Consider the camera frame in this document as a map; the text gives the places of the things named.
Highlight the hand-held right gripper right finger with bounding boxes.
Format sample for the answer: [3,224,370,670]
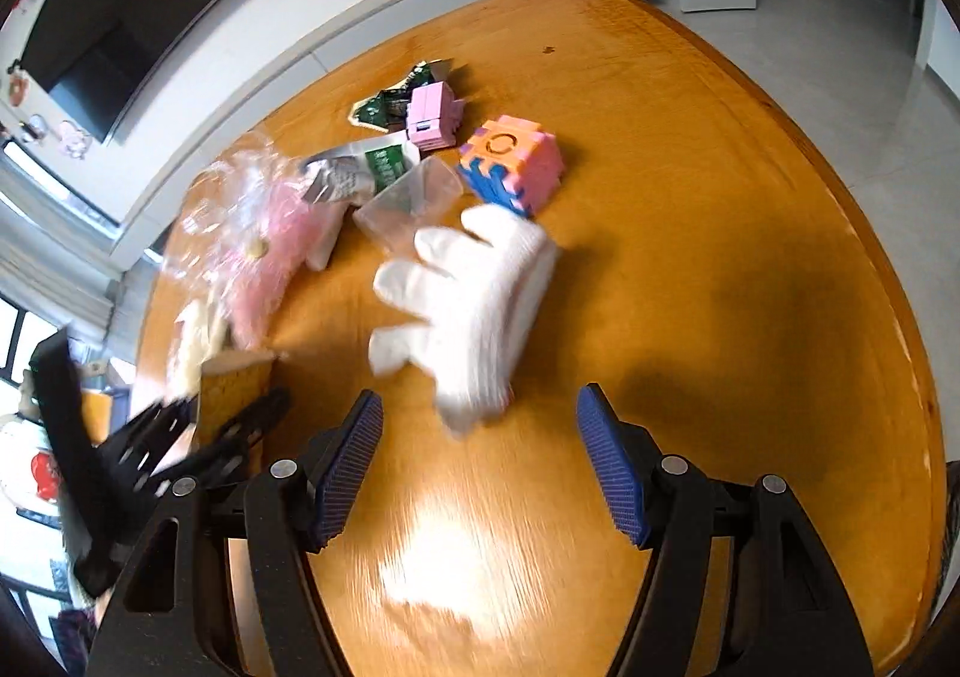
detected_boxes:
[576,383,875,677]

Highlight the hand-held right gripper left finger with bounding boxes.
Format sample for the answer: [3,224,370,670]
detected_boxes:
[86,388,385,677]

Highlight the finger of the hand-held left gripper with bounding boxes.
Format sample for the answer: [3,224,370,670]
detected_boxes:
[96,396,200,494]
[187,388,293,490]

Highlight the white knit glove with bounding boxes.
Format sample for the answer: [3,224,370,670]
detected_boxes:
[369,203,560,436]

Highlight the clear plastic jar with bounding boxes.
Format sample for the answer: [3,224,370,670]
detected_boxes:
[352,155,464,259]

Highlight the white printed cloth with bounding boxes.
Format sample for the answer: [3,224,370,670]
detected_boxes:
[0,413,76,520]

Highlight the brown cardboard piece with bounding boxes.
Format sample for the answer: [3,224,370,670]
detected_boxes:
[199,345,290,379]

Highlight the beige crumpled paper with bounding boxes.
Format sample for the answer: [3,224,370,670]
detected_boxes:
[166,298,227,402]

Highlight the clear and pink plastic bag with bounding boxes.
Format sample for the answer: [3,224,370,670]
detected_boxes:
[161,129,347,352]

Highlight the grey window blind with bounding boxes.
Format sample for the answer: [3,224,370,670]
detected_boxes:
[0,140,125,355]

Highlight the white and green packet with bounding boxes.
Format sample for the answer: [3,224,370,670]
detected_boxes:
[300,137,421,207]

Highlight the colourful foam puzzle cube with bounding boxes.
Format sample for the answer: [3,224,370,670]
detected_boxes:
[457,114,565,219]

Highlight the torn green packet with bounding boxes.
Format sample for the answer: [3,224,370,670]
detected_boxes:
[349,58,455,132]

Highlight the pink block toy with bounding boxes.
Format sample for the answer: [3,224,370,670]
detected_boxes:
[405,80,466,150]

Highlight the pink wall sticker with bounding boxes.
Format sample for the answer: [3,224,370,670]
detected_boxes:
[58,120,95,157]

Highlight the red wall sticker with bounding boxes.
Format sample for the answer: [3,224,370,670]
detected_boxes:
[4,58,32,106]

